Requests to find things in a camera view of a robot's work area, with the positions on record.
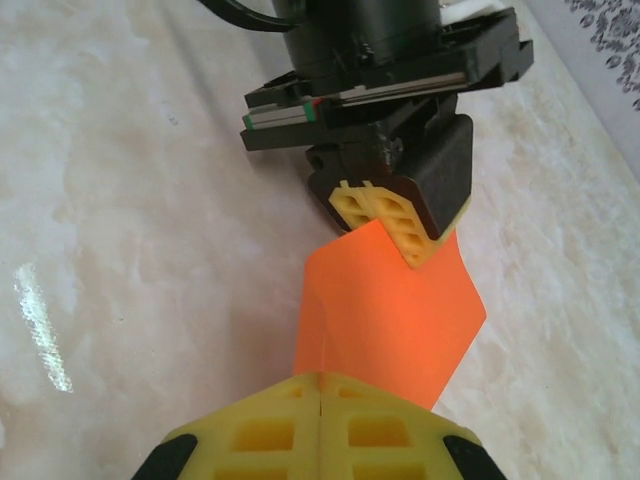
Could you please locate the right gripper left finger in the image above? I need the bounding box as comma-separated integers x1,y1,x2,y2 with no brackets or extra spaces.
142,371,322,480

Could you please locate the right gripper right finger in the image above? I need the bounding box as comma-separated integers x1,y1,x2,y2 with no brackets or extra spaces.
319,372,484,480

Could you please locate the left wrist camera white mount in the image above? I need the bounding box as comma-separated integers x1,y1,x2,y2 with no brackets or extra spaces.
439,0,501,22

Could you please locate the thin black cable loop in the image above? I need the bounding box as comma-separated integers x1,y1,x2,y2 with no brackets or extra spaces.
197,0,289,35

